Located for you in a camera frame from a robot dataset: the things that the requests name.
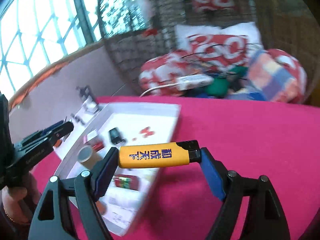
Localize person's left hand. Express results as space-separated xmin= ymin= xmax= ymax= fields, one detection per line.
xmin=2 ymin=173 xmax=41 ymax=225

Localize white power strip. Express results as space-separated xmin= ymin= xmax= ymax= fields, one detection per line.
xmin=176 ymin=74 xmax=214 ymax=91

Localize red green small tin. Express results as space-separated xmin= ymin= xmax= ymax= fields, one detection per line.
xmin=113 ymin=174 xmax=139 ymax=191

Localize green cloth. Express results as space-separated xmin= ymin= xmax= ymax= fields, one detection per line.
xmin=203 ymin=66 xmax=248 ymax=98

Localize white storage box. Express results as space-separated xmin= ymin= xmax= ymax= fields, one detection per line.
xmin=55 ymin=102 xmax=181 ymax=236

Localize black charger plug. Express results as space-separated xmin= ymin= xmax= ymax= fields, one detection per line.
xmin=108 ymin=127 xmax=126 ymax=145

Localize plaid cushion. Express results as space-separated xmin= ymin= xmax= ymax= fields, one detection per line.
xmin=228 ymin=48 xmax=298 ymax=103

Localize red white patterned pillow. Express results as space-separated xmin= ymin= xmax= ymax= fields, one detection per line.
xmin=139 ymin=22 xmax=263 ymax=96

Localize red rectangular lighter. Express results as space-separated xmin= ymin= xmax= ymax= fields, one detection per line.
xmin=83 ymin=137 xmax=105 ymax=152

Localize wicker hanging chair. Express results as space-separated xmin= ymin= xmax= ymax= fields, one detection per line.
xmin=97 ymin=0 xmax=319 ymax=101

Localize yellow lighter blue characters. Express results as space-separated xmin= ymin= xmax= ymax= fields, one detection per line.
xmin=118 ymin=140 xmax=201 ymax=168

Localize magenta table cloth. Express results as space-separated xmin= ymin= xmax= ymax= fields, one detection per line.
xmin=32 ymin=95 xmax=320 ymax=240

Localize orange fruit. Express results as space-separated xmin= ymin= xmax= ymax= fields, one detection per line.
xmin=95 ymin=201 xmax=107 ymax=215

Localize cardboard tube roll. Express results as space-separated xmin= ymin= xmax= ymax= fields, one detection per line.
xmin=77 ymin=145 xmax=102 ymax=170

